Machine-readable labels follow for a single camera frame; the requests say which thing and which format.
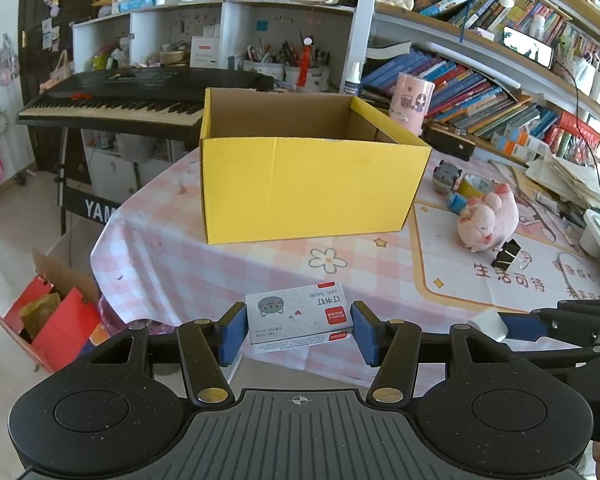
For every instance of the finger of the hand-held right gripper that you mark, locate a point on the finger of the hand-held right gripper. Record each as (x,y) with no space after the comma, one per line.
(565,352)
(525,326)

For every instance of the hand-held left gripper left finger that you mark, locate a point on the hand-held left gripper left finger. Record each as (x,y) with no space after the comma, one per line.
(232,332)

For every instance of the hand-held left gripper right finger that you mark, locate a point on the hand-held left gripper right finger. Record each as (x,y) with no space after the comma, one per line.
(365,335)

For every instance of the white eraser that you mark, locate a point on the white eraser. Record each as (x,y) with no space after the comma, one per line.
(486,324)

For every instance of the white staple box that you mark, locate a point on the white staple box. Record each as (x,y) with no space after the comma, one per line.
(290,310)

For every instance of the pink plush toy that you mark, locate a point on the pink plush toy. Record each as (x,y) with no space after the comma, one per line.
(485,220)

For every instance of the teal correction tape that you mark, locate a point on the teal correction tape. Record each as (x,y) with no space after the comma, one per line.
(456,203)

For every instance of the yellow cardboard box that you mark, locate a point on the yellow cardboard box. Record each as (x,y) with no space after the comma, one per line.
(305,190)

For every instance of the grey cat figure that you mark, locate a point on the grey cat figure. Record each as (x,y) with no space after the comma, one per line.
(445,177)

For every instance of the desktop with pink checked cloth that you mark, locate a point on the desktop with pink checked cloth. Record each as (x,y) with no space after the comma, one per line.
(180,240)

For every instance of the printed pink desk mat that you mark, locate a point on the printed pink desk mat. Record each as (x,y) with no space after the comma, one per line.
(480,290)

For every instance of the black binder clip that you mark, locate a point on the black binder clip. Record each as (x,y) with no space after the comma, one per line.
(505,257)

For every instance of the white plastic container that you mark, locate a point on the white plastic container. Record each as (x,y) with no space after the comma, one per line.
(597,232)

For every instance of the yellow tape roll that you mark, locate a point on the yellow tape roll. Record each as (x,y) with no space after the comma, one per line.
(472,187)

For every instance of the pile of papers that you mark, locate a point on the pile of papers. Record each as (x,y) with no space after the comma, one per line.
(570,180)

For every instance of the red paper bag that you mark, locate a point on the red paper bag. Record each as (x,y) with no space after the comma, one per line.
(67,330)

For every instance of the black keyboard stand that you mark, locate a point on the black keyboard stand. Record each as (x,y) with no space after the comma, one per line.
(87,207)

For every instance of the dark wooden case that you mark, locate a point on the dark wooden case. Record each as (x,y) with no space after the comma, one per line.
(450,142)

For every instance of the white cabinet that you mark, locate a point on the white cabinet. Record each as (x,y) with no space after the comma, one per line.
(110,165)

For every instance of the printed cardboard carton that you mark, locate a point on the printed cardboard carton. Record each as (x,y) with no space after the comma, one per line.
(10,330)

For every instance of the pink cylindrical pen holder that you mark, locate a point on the pink cylindrical pen holder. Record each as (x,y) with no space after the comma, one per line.
(410,102)

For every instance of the white spray bottle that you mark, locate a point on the white spray bottle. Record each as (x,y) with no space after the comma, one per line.
(352,82)

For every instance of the white pen holder with pens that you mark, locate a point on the white pen holder with pens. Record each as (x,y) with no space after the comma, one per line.
(262,69)
(310,77)

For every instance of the black electronic keyboard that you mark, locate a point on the black electronic keyboard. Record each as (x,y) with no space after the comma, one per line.
(130,85)

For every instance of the smartphone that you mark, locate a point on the smartphone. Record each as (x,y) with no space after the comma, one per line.
(527,47)

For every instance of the red tassel ornament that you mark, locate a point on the red tassel ornament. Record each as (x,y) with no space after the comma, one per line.
(306,60)

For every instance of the white box with red label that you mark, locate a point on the white box with red label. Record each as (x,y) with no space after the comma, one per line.
(205,52)

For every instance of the white cubby shelf unit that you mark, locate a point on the white cubby shelf unit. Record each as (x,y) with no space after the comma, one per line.
(150,25)

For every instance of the dark wooden door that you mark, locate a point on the dark wooden door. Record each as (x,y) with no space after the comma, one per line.
(70,35)

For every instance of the blue tissue pack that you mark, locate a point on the blue tissue pack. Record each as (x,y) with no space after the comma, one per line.
(139,3)

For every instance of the lilac hanging bag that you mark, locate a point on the lilac hanging bag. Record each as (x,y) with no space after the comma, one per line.
(0,62)

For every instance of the white bookshelf frame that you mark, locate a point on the white bookshelf frame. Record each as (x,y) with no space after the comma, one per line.
(362,20)

